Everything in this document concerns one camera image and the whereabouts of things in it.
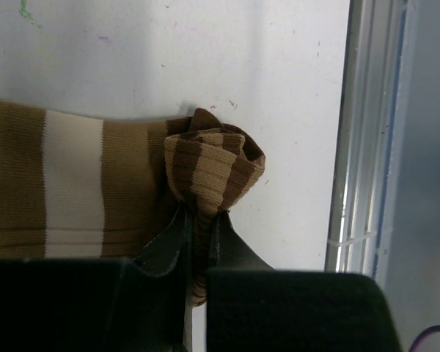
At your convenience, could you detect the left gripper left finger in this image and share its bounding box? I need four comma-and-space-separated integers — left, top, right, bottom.
0, 207, 192, 351

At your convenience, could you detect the brown striped sock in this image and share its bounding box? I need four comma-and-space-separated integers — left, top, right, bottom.
0, 100, 265, 306

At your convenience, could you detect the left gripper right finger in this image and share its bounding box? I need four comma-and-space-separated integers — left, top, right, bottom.
206, 213, 401, 351

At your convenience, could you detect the aluminium frame rail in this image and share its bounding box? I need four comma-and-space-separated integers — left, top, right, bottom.
325, 1, 418, 282

